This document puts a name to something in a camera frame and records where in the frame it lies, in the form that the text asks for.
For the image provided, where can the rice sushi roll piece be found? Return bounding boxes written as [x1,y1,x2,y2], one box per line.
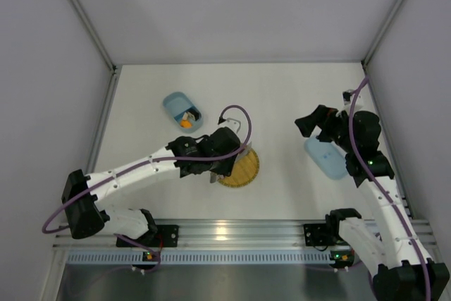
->
[187,109,202,121]

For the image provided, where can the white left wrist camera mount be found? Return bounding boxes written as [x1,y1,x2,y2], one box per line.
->
[218,117,242,135]

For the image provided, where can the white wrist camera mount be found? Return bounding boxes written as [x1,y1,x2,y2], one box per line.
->
[218,117,242,135]
[342,90,364,113]

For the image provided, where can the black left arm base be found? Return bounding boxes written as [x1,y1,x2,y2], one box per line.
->
[116,224,179,248]

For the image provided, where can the orange fish-shaped food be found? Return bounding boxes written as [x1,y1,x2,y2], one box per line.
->
[180,120,192,129]

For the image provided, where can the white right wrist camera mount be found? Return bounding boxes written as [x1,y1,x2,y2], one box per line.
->
[342,90,364,113]

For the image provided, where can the round bamboo plate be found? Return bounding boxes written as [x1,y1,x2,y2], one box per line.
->
[218,149,260,188]

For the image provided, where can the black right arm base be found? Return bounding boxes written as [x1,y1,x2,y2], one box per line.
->
[303,223,343,247]

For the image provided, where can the light blue lunch box lid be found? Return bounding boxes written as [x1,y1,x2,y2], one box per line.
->
[304,137,348,180]

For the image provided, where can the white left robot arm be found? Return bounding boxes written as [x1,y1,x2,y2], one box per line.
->
[61,124,241,240]

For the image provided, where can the metal tongs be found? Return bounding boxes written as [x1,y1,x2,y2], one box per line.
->
[209,142,252,183]

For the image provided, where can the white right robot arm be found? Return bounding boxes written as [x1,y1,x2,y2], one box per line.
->
[295,105,450,300]

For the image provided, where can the light blue lunch box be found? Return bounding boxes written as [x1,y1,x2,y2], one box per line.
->
[162,92,203,133]

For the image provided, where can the slotted grey cable duct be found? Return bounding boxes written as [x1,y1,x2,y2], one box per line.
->
[66,250,338,265]

